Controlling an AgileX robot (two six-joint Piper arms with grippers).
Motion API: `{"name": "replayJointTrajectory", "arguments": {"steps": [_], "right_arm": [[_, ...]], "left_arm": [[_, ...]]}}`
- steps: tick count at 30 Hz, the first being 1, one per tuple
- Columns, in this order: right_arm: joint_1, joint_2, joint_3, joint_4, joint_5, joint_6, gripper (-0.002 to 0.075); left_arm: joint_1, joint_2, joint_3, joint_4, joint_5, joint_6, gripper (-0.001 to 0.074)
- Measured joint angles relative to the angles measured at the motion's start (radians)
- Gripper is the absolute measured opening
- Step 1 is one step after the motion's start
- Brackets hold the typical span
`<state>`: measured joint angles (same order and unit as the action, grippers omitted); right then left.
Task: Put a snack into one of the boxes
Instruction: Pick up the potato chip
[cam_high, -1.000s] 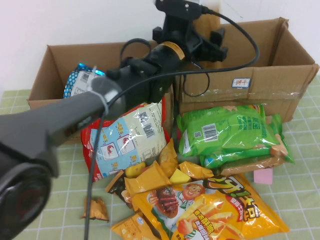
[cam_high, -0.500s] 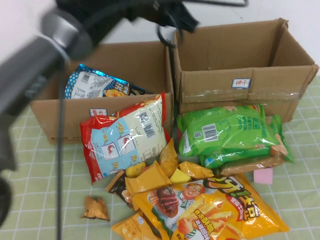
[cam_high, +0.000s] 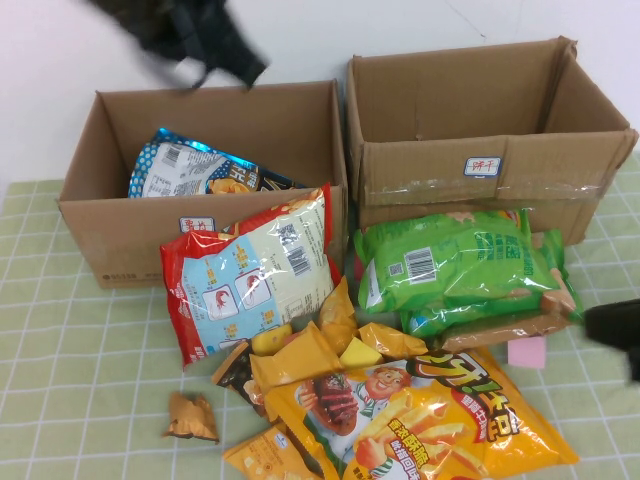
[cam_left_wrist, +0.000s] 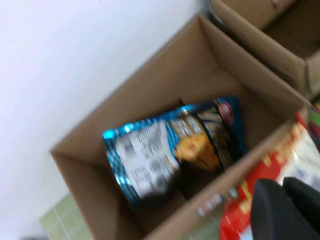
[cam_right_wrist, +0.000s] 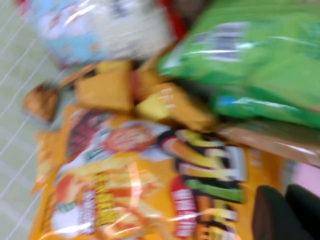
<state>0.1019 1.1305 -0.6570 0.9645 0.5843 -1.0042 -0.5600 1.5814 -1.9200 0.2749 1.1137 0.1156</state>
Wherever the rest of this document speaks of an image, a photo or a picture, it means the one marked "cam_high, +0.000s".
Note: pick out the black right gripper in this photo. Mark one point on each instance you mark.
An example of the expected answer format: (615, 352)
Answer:
(622, 325)

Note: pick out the white blue label sticker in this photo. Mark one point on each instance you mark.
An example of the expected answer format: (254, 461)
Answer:
(192, 225)
(482, 167)

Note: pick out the long brown biscuit pack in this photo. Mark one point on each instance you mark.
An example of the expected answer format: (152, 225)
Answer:
(490, 335)

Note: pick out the gold brown snack packet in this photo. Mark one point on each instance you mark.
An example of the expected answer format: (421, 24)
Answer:
(192, 417)

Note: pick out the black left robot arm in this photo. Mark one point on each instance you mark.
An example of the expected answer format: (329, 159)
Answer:
(130, 20)

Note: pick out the taped brown cardboard box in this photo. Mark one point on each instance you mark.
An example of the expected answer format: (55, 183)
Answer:
(425, 170)

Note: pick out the blue chips bag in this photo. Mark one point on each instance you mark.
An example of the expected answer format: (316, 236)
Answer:
(170, 170)

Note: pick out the yellow sponge block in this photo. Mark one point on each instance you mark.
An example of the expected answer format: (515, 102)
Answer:
(360, 355)

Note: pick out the yellow cheese cracker packet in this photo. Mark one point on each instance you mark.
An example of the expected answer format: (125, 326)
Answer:
(265, 455)

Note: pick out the green checked tablecloth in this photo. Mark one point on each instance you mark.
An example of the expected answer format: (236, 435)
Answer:
(75, 350)

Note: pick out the red shrimp cracker bag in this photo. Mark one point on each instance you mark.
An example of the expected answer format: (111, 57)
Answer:
(240, 285)

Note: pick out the small yellow snack packet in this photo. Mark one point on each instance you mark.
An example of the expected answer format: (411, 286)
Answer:
(395, 342)
(337, 315)
(295, 357)

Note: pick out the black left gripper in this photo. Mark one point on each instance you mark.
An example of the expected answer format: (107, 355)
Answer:
(210, 35)

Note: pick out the green snack bag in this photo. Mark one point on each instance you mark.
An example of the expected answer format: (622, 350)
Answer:
(430, 322)
(450, 270)

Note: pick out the pink paper note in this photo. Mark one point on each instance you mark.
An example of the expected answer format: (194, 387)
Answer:
(525, 352)

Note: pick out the dark brown pastry packet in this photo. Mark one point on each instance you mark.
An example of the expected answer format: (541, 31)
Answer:
(235, 372)

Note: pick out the large yellow fries snack bag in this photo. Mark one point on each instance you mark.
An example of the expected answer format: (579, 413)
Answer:
(425, 425)

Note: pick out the printed brown cardboard box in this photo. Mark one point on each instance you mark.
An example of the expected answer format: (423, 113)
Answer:
(125, 240)

